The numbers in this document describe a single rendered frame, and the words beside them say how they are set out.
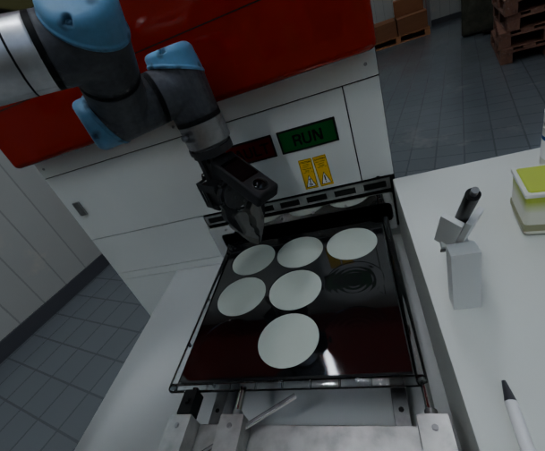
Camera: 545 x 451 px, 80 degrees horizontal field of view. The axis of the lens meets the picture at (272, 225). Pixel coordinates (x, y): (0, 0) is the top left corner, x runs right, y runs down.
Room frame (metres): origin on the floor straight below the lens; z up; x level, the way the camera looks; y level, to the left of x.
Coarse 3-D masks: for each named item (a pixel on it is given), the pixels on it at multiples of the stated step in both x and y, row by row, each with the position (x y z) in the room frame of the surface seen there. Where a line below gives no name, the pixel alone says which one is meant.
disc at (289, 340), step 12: (276, 324) 0.39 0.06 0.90; (288, 324) 0.38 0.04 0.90; (300, 324) 0.37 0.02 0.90; (312, 324) 0.36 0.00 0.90; (264, 336) 0.37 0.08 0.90; (276, 336) 0.36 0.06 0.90; (288, 336) 0.35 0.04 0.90; (300, 336) 0.35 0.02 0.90; (312, 336) 0.34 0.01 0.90; (264, 348) 0.35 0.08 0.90; (276, 348) 0.34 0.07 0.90; (288, 348) 0.33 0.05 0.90; (300, 348) 0.33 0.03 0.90; (312, 348) 0.32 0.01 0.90; (264, 360) 0.33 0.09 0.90; (276, 360) 0.32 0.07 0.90; (288, 360) 0.31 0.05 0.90; (300, 360) 0.31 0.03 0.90
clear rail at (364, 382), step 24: (192, 384) 0.34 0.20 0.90; (216, 384) 0.32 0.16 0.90; (240, 384) 0.30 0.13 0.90; (264, 384) 0.29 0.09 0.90; (288, 384) 0.28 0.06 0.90; (312, 384) 0.26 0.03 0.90; (336, 384) 0.25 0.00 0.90; (360, 384) 0.24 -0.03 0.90; (384, 384) 0.23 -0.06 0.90; (408, 384) 0.22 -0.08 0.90
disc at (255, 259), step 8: (256, 248) 0.63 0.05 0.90; (264, 248) 0.61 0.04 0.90; (272, 248) 0.60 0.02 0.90; (240, 256) 0.62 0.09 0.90; (248, 256) 0.61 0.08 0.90; (256, 256) 0.60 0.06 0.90; (264, 256) 0.58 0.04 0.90; (272, 256) 0.57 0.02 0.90; (240, 264) 0.59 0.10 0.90; (248, 264) 0.58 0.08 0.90; (256, 264) 0.57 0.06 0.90; (264, 264) 0.56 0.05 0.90; (240, 272) 0.56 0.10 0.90; (248, 272) 0.55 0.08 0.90; (256, 272) 0.54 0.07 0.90
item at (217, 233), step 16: (384, 192) 0.58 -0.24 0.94; (304, 208) 0.64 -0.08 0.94; (320, 208) 0.62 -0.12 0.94; (336, 208) 0.61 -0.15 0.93; (352, 208) 0.60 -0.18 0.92; (224, 224) 0.72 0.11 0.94; (272, 224) 0.67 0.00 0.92; (352, 224) 0.61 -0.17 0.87; (224, 240) 0.72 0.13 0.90; (224, 256) 0.72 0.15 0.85
